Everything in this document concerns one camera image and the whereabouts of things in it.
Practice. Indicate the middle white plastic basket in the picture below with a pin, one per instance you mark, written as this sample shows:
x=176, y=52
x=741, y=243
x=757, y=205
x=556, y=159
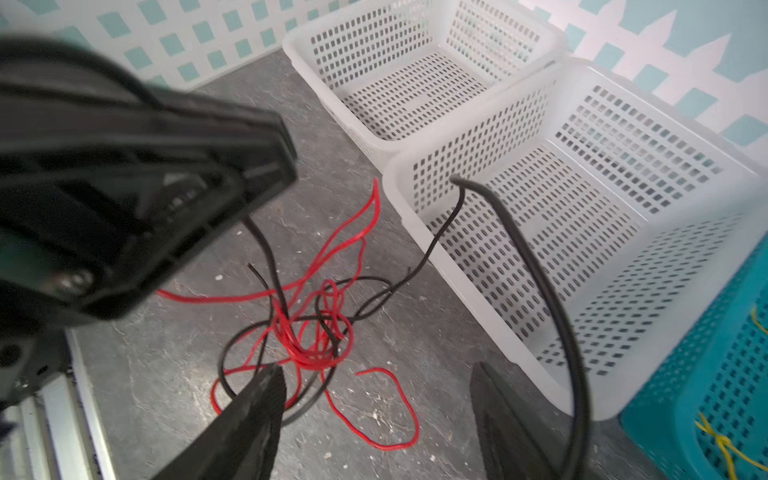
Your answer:
x=637, y=215

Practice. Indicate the teal plastic basket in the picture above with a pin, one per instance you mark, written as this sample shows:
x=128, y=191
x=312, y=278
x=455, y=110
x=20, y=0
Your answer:
x=703, y=413

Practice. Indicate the white plastic basket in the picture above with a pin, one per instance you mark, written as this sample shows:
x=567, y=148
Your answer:
x=637, y=215
x=390, y=72

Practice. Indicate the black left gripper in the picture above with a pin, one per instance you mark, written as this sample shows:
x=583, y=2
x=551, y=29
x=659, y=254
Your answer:
x=109, y=186

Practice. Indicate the left white plastic basket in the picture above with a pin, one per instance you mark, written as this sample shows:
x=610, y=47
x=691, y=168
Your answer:
x=390, y=72

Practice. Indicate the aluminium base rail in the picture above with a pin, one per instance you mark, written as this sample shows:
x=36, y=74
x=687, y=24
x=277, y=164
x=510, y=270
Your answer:
x=50, y=423

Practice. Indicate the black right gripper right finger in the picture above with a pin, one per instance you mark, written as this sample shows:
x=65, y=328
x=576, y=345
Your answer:
x=514, y=441

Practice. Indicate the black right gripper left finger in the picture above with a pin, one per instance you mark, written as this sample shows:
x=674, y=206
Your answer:
x=242, y=442

